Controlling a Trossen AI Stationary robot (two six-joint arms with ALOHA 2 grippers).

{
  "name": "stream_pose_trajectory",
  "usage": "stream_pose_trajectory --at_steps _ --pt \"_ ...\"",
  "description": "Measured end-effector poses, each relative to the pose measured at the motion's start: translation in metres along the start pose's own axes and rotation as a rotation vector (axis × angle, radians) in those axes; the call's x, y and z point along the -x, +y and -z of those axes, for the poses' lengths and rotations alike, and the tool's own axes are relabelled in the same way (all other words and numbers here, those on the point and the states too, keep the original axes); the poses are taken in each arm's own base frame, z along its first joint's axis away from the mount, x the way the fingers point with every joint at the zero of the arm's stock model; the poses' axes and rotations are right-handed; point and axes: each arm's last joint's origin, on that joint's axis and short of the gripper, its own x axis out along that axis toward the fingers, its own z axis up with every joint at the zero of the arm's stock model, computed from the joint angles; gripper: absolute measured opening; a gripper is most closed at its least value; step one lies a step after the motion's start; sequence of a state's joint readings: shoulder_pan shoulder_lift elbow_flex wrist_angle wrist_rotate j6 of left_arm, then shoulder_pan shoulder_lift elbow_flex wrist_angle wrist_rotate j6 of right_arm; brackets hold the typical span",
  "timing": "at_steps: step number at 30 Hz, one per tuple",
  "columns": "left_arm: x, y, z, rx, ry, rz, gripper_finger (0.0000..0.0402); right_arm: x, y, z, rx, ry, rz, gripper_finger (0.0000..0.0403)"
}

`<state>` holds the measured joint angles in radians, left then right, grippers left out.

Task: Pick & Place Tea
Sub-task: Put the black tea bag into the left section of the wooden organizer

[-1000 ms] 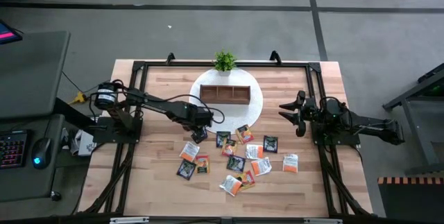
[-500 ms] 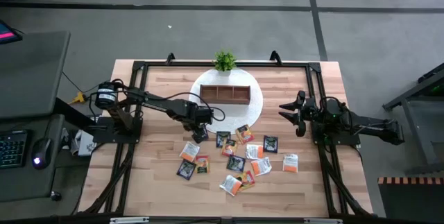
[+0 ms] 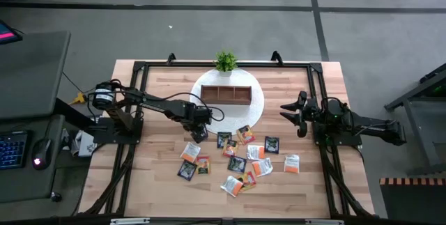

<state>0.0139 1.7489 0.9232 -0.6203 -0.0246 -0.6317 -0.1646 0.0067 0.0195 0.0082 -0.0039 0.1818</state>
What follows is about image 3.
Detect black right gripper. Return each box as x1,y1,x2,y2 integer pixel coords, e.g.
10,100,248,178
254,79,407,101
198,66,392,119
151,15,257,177
279,91,321,139

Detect white orange Tazo tea packet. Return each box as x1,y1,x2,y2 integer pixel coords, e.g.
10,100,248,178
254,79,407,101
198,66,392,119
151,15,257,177
283,153,300,174
251,157,274,178
246,144,266,161
179,141,201,164
220,175,244,198

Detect dark blackcurrant tea packet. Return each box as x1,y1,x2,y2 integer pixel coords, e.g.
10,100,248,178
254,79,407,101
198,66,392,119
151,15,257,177
227,155,247,174
176,160,198,182
217,131,233,149
263,135,280,155

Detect yellow mango tea packet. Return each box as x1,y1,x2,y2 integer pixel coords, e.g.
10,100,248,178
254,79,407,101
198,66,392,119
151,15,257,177
236,171,258,193
195,155,212,176
222,139,240,158

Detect red orange packet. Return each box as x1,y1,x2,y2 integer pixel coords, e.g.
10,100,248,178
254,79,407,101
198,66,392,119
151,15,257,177
236,124,257,146

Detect wooden three-compartment tea box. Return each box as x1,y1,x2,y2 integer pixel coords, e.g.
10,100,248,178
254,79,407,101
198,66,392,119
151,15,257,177
200,84,252,106

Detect white round woven placemat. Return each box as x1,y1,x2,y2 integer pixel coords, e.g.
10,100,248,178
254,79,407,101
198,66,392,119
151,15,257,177
189,68,265,135

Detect small green potted plant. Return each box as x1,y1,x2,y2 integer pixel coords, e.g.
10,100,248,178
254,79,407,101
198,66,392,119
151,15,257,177
214,51,238,77

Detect white cardboard box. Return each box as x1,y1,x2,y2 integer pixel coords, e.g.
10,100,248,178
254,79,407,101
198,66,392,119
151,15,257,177
71,130,98,158

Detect dark metal cart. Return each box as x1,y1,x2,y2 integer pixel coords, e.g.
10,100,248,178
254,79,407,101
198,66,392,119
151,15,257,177
383,63,446,176

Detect yellow power plug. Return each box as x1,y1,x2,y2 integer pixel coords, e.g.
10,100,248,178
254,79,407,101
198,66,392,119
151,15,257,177
71,91,88,106

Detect black panel with orange stripes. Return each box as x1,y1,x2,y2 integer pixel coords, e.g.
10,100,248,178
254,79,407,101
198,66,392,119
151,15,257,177
378,177,446,225

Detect black computer mouse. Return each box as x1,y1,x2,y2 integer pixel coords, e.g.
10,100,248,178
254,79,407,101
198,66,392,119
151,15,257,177
31,138,53,171

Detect grey side desk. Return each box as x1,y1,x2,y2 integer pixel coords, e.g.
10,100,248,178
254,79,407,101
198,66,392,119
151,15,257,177
0,31,72,203

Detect backlit black keyboard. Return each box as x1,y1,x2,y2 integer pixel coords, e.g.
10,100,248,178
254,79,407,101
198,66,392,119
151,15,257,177
0,130,29,170

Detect screen with pink stripe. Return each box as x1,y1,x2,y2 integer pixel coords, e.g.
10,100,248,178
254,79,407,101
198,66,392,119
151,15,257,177
0,19,24,46

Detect black metal table frame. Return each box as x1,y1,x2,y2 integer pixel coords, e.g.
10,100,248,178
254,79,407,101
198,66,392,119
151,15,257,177
78,59,376,219

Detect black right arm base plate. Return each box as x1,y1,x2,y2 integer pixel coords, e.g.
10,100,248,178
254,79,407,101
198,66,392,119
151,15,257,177
312,118,363,147

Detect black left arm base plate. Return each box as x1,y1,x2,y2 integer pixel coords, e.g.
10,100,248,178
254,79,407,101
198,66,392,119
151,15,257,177
93,116,144,145

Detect silver edge bracket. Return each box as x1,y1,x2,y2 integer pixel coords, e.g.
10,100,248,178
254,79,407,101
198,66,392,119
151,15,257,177
109,217,151,225
305,219,345,225

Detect black floor cable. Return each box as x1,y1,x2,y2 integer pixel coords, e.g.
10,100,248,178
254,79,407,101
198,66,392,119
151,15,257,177
61,71,86,95

